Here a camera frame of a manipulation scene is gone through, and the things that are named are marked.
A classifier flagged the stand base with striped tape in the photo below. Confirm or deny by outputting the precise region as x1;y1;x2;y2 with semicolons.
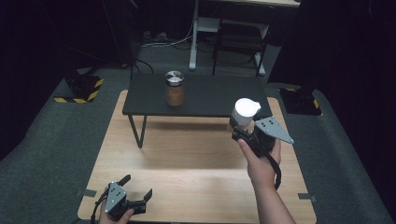
52;69;105;105
278;87;324;117

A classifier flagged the white floor cable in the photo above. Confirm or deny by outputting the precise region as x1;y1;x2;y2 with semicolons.
139;21;194;49

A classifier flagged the glass jar with silver lid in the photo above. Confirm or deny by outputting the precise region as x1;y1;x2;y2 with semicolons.
164;70;186;108

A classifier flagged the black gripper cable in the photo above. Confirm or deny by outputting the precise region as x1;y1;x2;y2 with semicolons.
90;189;110;224
265;153;283;191

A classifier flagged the white desk frame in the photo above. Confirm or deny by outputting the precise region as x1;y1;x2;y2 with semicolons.
189;0;302;77

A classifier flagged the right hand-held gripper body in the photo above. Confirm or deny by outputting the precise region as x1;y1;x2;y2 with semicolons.
231;116;295;158

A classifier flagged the white cup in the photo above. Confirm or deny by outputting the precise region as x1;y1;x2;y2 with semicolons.
231;97;262;130

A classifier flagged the black floor cable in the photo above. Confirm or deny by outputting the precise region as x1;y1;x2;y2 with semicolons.
130;58;155;76

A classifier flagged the person's left hand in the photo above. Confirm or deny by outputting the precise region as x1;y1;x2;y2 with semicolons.
98;202;135;224

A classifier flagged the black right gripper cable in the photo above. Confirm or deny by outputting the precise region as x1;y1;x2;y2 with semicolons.
265;153;283;191

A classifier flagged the grey tape strip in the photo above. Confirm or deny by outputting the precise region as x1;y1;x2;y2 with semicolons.
297;192;318;203
76;189;98;199

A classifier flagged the black chair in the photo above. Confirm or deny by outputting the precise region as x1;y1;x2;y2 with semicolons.
212;18;270;77

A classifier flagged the black shelf with metal legs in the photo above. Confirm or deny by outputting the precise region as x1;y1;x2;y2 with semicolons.
121;73;274;149

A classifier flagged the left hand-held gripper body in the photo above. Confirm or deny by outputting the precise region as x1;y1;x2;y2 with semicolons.
104;181;148;222

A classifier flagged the person's right hand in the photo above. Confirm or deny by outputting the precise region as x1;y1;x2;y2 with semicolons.
236;138;282;191

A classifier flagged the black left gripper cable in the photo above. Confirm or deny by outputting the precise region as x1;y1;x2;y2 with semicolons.
90;189;110;224

